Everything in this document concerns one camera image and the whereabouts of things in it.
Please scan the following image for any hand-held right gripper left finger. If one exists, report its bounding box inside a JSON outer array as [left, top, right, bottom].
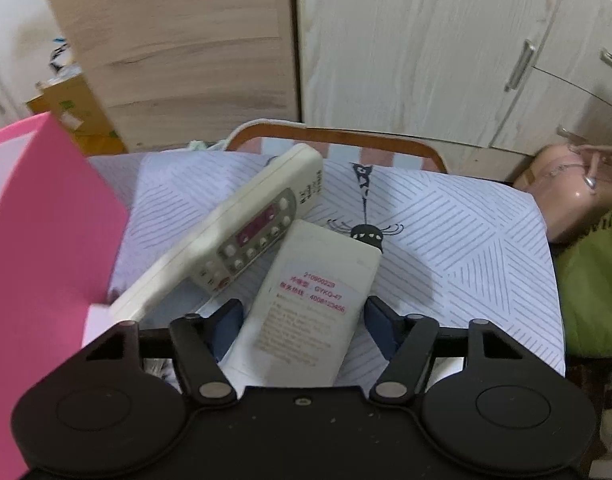
[[83, 299, 245, 406]]

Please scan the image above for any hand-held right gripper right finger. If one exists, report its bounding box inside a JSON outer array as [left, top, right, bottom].
[[364, 296, 524, 406]]

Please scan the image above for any white remote with pink label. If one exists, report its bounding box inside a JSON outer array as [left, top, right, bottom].
[[221, 219, 383, 389]]

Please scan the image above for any cream button remote control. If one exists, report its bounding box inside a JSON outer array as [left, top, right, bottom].
[[108, 142, 325, 322]]

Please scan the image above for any pink cardboard box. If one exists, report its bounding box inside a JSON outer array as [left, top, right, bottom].
[[0, 112, 133, 480]]

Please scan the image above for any white striped cloth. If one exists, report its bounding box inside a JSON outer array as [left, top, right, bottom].
[[88, 152, 567, 391]]

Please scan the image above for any green bag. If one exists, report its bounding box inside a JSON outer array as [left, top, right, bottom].
[[554, 199, 612, 358]]

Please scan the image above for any pink handbag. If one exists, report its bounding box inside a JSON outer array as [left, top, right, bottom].
[[513, 127, 612, 245]]

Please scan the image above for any light wood wardrobe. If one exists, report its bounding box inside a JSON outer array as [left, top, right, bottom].
[[292, 0, 612, 183]]

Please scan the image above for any wooden shelf cabinet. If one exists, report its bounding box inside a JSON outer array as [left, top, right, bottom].
[[30, 0, 301, 153]]

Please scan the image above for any brown wooden rail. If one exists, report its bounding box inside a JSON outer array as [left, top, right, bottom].
[[226, 122, 447, 175]]

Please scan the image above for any vertical metal wardrobe handle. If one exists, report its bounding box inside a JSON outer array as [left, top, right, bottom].
[[506, 40, 536, 92]]

